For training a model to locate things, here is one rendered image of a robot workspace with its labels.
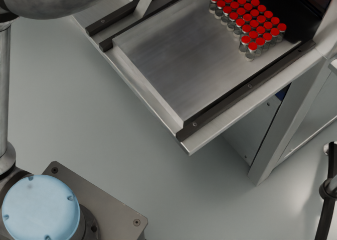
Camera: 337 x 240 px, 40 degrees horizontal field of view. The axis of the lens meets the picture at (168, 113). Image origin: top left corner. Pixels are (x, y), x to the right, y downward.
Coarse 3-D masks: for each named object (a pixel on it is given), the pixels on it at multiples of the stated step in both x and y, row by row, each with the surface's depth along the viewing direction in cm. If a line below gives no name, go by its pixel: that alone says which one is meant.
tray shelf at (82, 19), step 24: (120, 0) 114; (168, 0) 115; (264, 0) 115; (288, 0) 116; (288, 24) 112; (312, 24) 112; (96, 48) 110; (120, 72) 105; (288, 72) 106; (144, 96) 102; (264, 96) 102; (168, 120) 99; (216, 120) 99; (192, 144) 97
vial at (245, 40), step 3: (243, 36) 104; (246, 36) 104; (243, 39) 104; (246, 39) 104; (249, 39) 104; (240, 42) 105; (243, 42) 103; (246, 42) 103; (249, 42) 104; (240, 45) 105; (243, 45) 104; (246, 45) 104; (240, 48) 106; (243, 48) 105; (246, 48) 105; (240, 51) 106; (243, 51) 106; (243, 54) 107
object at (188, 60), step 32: (192, 0) 113; (128, 32) 106; (160, 32) 110; (192, 32) 110; (224, 32) 110; (128, 64) 105; (160, 64) 106; (192, 64) 106; (224, 64) 106; (256, 64) 106; (160, 96) 98; (192, 96) 102; (224, 96) 100
